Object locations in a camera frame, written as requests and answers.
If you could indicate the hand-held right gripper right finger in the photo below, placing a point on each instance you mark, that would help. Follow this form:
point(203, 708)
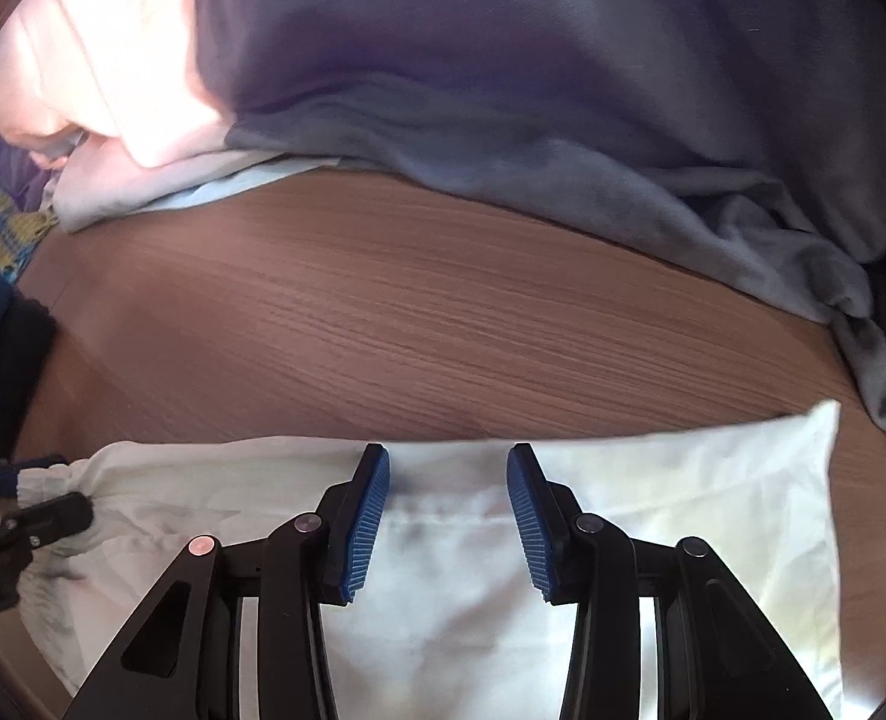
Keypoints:
point(527, 525)

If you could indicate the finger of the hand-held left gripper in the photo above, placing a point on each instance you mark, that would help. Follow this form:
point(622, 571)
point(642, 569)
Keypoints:
point(34, 466)
point(49, 514)

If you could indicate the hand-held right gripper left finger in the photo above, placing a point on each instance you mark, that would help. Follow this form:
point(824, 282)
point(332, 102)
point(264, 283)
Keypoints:
point(364, 532)

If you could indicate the white pants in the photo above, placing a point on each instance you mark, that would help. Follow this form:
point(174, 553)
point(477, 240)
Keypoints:
point(458, 660)

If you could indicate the yellow and blue patterned cloth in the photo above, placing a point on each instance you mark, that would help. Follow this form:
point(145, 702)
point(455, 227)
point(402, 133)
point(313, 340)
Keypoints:
point(8, 229)

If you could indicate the light blue cloth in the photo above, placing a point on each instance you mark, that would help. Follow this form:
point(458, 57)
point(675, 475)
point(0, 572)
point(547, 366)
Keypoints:
point(225, 184)

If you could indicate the pink cloth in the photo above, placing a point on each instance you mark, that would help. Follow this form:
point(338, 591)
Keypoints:
point(120, 67)

